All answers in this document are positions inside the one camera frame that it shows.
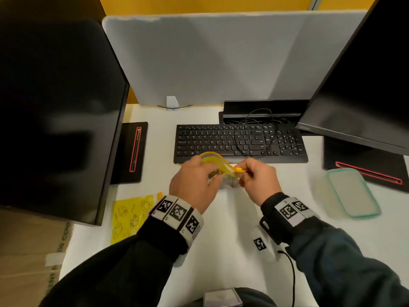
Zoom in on grey name badge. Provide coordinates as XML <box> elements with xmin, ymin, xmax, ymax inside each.
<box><xmin>203</xmin><ymin>287</ymin><xmax>243</xmax><ymax>307</ymax></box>

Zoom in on person's right hand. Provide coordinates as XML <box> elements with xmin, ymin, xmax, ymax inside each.
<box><xmin>235</xmin><ymin>157</ymin><xmax>283</xmax><ymax>207</ymax></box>

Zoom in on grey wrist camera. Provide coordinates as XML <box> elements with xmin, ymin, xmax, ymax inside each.
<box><xmin>249</xmin><ymin>217</ymin><xmax>282</xmax><ymax>263</ymax></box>
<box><xmin>172</xmin><ymin>249</ymin><xmax>190</xmax><ymax>268</ymax></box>

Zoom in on person's left forearm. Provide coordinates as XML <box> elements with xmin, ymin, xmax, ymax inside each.
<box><xmin>38</xmin><ymin>217</ymin><xmax>189</xmax><ymax>307</ymax></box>

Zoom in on black keyboard cable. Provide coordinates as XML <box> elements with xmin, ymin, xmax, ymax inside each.
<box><xmin>233</xmin><ymin>108</ymin><xmax>288</xmax><ymax>157</ymax></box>

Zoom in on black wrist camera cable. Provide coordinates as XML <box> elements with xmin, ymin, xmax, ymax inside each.
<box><xmin>277</xmin><ymin>249</ymin><xmax>296</xmax><ymax>307</ymax></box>

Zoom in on black monitor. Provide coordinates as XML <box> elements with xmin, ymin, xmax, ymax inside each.
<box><xmin>295</xmin><ymin>0</ymin><xmax>409</xmax><ymax>156</ymax></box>
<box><xmin>0</xmin><ymin>0</ymin><xmax>130</xmax><ymax>227</ymax></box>

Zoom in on black monitor base red stripe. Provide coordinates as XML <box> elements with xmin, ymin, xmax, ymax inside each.
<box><xmin>110</xmin><ymin>122</ymin><xmax>149</xmax><ymax>185</ymax></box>
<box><xmin>323</xmin><ymin>136</ymin><xmax>409</xmax><ymax>193</ymax></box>

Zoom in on person's right forearm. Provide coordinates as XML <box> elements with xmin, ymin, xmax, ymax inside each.
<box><xmin>260</xmin><ymin>192</ymin><xmax>409</xmax><ymax>307</ymax></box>

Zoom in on person's left hand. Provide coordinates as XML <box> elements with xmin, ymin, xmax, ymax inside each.
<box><xmin>168</xmin><ymin>156</ymin><xmax>224</xmax><ymax>214</ymax></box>

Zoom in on left wrist marker band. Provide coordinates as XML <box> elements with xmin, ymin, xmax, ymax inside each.
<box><xmin>149</xmin><ymin>194</ymin><xmax>205</xmax><ymax>248</ymax></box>

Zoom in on clear container with green-rimmed lid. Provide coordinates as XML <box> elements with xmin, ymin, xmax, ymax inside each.
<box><xmin>314</xmin><ymin>168</ymin><xmax>383</xmax><ymax>220</ymax></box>

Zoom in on brown cardboard box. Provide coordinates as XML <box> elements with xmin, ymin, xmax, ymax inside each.
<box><xmin>0</xmin><ymin>209</ymin><xmax>75</xmax><ymax>307</ymax></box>

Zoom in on white table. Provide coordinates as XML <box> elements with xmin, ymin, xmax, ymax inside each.
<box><xmin>59</xmin><ymin>104</ymin><xmax>409</xmax><ymax>307</ymax></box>

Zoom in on white divider bracket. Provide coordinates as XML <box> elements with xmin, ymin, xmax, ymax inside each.
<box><xmin>156</xmin><ymin>96</ymin><xmax>194</xmax><ymax>111</ymax></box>

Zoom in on black keyboard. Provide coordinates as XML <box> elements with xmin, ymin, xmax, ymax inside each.
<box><xmin>173</xmin><ymin>123</ymin><xmax>309</xmax><ymax>165</ymax></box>

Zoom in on black cable tray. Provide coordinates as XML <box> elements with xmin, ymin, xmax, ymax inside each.
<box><xmin>219</xmin><ymin>99</ymin><xmax>310</xmax><ymax>125</ymax></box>

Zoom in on right wrist marker band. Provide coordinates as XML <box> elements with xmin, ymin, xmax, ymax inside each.
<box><xmin>274</xmin><ymin>196</ymin><xmax>320</xmax><ymax>228</ymax></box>

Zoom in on wrist marker band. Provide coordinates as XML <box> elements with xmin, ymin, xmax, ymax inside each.
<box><xmin>274</xmin><ymin>196</ymin><xmax>320</xmax><ymax>228</ymax></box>
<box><xmin>149</xmin><ymin>194</ymin><xmax>205</xmax><ymax>248</ymax></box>

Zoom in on white desk divider panel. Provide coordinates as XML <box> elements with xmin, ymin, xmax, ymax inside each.
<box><xmin>102</xmin><ymin>10</ymin><xmax>368</xmax><ymax>107</ymax></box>

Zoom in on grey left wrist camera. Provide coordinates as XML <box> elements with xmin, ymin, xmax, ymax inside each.
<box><xmin>172</xmin><ymin>249</ymin><xmax>190</xmax><ymax>268</ymax></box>

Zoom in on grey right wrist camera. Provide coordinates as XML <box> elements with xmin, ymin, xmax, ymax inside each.
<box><xmin>249</xmin><ymin>217</ymin><xmax>282</xmax><ymax>263</ymax></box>

